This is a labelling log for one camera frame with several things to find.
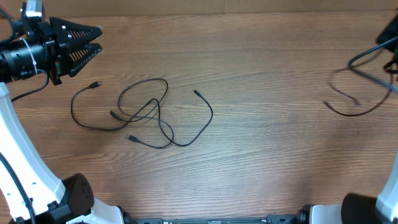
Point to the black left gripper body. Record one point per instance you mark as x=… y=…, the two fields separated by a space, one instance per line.
x=58 y=60

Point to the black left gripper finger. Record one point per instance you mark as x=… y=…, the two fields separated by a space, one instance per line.
x=73 y=34
x=73 y=60

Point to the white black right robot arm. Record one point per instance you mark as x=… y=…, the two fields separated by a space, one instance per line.
x=357 y=208

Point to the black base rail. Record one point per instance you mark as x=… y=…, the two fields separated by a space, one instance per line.
x=217 y=220

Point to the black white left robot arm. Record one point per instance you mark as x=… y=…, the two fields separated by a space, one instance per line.
x=34 y=194

